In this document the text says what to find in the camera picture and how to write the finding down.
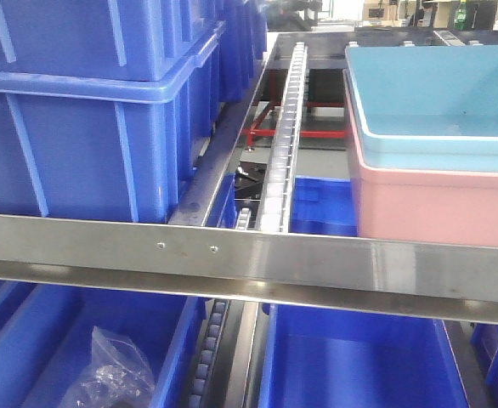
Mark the light blue plastic box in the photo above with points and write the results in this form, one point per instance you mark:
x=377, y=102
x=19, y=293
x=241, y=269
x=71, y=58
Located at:
x=428, y=107

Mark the pink plastic box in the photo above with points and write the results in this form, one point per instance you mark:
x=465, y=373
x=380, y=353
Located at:
x=418, y=205

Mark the left steel shelf rack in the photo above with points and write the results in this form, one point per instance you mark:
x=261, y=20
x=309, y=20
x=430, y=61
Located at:
x=188, y=257

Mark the white roller track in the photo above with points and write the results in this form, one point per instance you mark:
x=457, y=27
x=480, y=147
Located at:
x=274, y=211

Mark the lower blue bin middle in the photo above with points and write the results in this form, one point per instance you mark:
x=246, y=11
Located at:
x=338, y=358

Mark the far blue bins row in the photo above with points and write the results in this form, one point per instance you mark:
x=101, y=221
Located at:
x=241, y=45

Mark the lower roller track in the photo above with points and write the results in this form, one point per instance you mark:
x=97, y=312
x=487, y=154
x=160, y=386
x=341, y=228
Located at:
x=207, y=357

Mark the stacked blue bin lower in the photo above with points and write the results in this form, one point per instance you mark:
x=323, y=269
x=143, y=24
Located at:
x=100, y=149

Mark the stacked blue bin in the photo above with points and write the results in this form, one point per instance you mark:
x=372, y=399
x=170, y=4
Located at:
x=121, y=40
x=100, y=149

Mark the stacked blue bin upper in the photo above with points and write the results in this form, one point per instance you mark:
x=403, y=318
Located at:
x=121, y=40

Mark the clear plastic bag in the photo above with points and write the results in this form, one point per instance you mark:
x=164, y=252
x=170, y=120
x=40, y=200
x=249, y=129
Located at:
x=118, y=375

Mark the lower blue bin left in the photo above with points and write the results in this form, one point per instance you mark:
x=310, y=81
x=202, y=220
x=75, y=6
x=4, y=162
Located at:
x=46, y=343

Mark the red metal frame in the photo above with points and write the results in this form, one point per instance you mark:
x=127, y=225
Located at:
x=287, y=124

